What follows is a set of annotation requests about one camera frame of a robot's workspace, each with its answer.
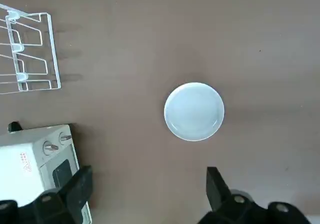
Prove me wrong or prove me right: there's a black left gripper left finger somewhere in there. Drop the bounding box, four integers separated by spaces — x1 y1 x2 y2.
0 165 94 224

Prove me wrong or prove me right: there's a white wire rack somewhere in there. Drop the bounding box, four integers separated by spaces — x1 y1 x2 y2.
0 3 62 95

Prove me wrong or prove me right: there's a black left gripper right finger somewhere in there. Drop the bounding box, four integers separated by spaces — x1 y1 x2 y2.
199 166 311 224

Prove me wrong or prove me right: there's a white toaster oven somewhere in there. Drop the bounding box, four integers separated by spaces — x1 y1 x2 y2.
0 121 94 224

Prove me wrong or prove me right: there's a larger grey flat dish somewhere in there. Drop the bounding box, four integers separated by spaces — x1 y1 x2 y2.
163 82 225 142

